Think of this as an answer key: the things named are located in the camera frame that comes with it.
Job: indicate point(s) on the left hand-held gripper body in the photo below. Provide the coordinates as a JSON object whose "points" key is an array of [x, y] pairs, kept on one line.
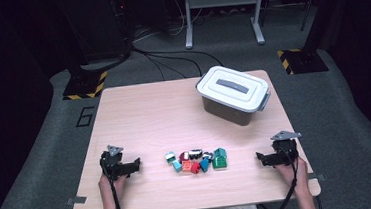
{"points": [[113, 163]]}

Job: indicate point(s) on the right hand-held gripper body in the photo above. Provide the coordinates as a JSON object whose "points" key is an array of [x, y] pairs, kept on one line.
{"points": [[285, 150]]}

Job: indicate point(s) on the light teal toy block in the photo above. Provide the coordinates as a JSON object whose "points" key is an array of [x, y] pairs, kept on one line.
{"points": [[177, 166]]}

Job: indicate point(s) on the magenta toy block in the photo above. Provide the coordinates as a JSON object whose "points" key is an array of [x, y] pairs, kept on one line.
{"points": [[182, 157]]}

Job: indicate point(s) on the green house-shaped toy block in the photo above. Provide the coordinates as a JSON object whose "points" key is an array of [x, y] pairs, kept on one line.
{"points": [[219, 161]]}

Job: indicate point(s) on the orange toy block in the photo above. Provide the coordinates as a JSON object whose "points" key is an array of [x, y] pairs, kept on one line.
{"points": [[186, 166]]}

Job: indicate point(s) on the black and white toy block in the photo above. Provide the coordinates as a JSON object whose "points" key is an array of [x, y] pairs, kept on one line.
{"points": [[195, 154]]}

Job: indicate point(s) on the clear brown storage box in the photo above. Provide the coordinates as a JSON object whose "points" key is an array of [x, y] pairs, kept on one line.
{"points": [[227, 113]]}

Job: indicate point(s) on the blue sloped toy block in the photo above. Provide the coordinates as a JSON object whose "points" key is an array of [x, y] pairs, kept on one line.
{"points": [[204, 165]]}

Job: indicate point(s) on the white bin lid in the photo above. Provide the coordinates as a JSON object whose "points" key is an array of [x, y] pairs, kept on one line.
{"points": [[225, 81]]}

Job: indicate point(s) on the person's left hand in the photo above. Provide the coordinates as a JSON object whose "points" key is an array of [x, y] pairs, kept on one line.
{"points": [[106, 189]]}

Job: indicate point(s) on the person's right hand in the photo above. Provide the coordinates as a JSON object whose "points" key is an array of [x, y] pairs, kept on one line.
{"points": [[302, 175]]}

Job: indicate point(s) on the grey tape piece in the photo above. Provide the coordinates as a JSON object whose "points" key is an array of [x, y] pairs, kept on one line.
{"points": [[318, 177], [76, 200]]}

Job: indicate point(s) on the dark equipment tower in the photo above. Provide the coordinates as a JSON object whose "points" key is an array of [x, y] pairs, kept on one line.
{"points": [[100, 24]]}

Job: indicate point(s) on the hazard-striped black base plate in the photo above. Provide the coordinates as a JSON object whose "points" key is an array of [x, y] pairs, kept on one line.
{"points": [[82, 87], [304, 61]]}

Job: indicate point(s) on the black stand post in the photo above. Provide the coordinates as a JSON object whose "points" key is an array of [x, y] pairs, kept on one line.
{"points": [[321, 23]]}

